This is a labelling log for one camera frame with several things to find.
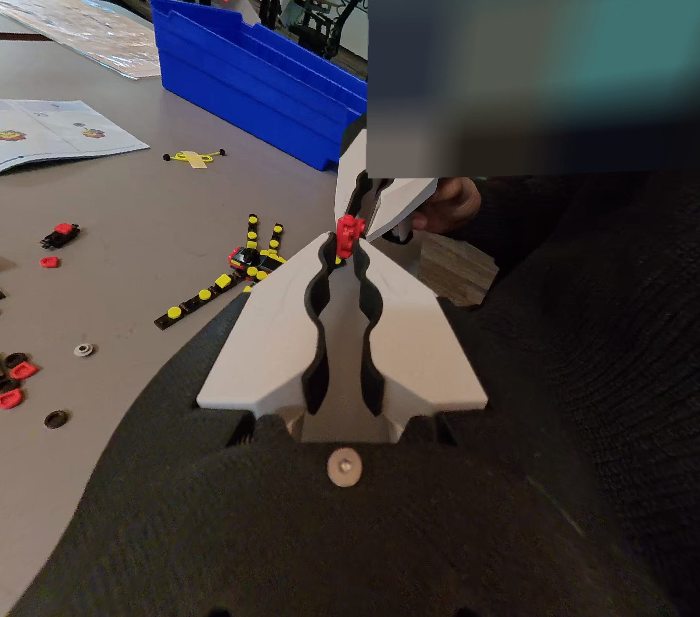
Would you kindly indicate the lego instruction booklet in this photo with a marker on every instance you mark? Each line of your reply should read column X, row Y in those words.
column 49, row 133

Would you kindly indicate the grey round lego piece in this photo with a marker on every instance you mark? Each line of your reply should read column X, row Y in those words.
column 83, row 350

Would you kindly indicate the red lego piece with studs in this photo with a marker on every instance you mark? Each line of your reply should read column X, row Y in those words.
column 346, row 234

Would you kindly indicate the blue plastic bin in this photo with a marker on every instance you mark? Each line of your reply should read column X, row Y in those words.
column 246, row 75

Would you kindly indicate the shiny plastic-wrapped sheet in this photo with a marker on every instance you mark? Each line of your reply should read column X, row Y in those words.
column 82, row 23

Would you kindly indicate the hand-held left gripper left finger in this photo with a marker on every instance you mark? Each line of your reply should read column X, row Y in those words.
column 257, row 349

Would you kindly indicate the person's right forearm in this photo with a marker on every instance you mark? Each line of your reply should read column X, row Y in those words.
column 574, row 228

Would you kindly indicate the red curved lego piece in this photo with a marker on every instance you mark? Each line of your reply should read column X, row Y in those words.
column 10, row 399
column 24, row 371
column 49, row 262

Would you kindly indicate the black yellow lego spider model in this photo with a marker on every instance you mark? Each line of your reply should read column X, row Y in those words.
column 251, row 259

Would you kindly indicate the red black lego assembly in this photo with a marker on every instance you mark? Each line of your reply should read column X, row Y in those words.
column 61, row 234

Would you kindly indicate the black round lego piece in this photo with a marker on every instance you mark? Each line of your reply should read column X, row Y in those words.
column 56, row 419

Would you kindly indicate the person's right hand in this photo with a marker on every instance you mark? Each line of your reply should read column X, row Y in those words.
column 454, row 204

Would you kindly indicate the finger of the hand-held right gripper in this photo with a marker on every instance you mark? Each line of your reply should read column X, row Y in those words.
column 350, row 163
column 404, row 198

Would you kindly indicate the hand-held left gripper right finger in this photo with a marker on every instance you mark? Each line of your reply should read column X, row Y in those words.
column 421, row 354

